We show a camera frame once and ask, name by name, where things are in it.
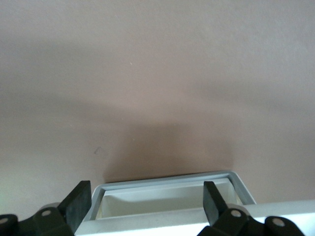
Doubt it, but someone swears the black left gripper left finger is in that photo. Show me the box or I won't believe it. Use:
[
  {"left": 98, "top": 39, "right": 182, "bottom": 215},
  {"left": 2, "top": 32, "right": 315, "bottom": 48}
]
[{"left": 0, "top": 180, "right": 93, "bottom": 236}]

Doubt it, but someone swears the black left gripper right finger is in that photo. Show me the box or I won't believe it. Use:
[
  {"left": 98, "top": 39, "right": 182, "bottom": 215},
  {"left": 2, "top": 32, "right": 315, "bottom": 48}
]
[{"left": 198, "top": 181, "right": 304, "bottom": 236}]

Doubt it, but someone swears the grey rectangular plastic container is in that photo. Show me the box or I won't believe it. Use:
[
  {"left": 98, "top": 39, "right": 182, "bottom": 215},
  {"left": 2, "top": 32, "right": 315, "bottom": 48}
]
[{"left": 90, "top": 171, "right": 256, "bottom": 221}]

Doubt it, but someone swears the white drawer cabinet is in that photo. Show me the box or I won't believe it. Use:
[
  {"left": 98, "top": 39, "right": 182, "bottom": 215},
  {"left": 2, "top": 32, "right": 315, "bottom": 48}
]
[{"left": 73, "top": 199, "right": 315, "bottom": 236}]

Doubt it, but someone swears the brown table cover mat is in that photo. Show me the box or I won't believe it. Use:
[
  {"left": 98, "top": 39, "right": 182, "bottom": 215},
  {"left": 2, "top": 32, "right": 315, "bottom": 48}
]
[{"left": 0, "top": 0, "right": 315, "bottom": 222}]

